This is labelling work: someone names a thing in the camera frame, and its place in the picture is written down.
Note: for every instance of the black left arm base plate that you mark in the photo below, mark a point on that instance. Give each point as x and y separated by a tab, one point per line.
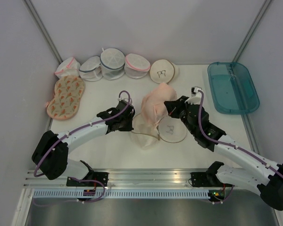
90	180

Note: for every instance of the teal transparent plastic bin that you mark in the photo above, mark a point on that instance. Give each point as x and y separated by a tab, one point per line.
232	88

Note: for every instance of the white slotted cable duct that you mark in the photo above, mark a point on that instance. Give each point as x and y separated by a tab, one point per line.
126	193

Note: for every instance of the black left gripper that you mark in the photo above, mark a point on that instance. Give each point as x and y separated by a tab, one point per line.
129	127

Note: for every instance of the tall white blue-zip mesh bag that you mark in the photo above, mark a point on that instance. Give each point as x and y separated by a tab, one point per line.
112	63

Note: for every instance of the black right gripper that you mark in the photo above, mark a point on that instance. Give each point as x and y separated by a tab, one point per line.
173	107

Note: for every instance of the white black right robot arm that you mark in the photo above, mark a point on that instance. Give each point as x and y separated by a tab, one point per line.
257	174

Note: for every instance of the white blue-trim mesh bag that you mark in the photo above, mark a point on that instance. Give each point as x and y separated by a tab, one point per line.
90	70

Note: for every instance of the floral peanut-shaped laundry bag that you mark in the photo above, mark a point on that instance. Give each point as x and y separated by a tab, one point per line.
68	92

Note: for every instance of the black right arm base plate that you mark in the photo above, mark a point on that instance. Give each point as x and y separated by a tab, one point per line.
202	179

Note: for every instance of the beige round bag with glasses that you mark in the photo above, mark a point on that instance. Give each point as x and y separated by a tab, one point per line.
163	71

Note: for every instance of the pale pink bra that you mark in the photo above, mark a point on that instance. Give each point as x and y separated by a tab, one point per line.
153	109

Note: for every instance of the beige round glasses laundry bag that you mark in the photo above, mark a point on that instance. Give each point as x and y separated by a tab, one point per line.
168	130

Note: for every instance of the right aluminium corner post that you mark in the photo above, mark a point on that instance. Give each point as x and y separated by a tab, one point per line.
254	26

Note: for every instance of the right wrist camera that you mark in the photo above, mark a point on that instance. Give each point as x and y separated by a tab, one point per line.
195	97

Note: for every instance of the white pink-zip mesh bag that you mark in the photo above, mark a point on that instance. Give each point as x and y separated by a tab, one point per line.
136	66

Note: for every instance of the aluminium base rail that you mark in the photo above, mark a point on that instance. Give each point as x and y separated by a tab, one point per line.
124	179

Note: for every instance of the left aluminium corner post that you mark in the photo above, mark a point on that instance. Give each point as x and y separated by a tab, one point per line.
41	27

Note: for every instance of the aluminium corner post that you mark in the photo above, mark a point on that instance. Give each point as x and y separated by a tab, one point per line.
254	26
41	27

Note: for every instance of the white pink-trim mesh bag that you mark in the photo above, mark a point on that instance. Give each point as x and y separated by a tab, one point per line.
68	67

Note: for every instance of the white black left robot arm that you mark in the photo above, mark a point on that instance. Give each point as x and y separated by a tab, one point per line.
51	154

